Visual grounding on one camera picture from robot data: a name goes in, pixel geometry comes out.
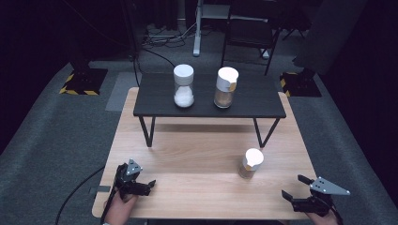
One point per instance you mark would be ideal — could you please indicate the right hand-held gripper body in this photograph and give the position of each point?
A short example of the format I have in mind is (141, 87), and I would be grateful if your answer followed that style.
(319, 195)

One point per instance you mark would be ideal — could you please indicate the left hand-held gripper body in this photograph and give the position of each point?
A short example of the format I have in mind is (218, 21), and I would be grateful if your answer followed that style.
(130, 181)

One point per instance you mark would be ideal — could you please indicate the black raised shelf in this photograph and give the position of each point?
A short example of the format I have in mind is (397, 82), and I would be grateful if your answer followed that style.
(209, 100)

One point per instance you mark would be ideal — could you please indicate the glass jar of white powder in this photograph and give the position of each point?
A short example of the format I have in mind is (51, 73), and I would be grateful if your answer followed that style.
(183, 86)

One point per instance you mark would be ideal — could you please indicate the glass spice jar white lid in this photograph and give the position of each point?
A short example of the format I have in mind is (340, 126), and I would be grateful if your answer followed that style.
(251, 167)
(226, 87)

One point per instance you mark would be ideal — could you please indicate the person's right hand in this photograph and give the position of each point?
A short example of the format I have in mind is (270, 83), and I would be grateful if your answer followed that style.
(324, 219)

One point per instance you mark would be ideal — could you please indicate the person's left hand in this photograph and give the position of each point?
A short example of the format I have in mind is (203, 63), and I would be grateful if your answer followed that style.
(120, 209)

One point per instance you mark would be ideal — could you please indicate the grey tape strip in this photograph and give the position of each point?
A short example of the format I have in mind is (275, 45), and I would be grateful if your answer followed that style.
(100, 188)

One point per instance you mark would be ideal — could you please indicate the black stand base hazard tape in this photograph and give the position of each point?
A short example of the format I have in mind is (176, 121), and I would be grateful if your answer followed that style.
(300, 84)
(84, 82)

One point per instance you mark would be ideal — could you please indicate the black stand pole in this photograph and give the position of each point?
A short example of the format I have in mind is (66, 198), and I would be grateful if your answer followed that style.
(130, 28)

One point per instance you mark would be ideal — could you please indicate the black chair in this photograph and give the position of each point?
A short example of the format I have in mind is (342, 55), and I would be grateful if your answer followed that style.
(250, 33)

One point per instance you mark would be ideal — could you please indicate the white desk leg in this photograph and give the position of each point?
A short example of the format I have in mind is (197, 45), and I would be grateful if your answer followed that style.
(197, 31)

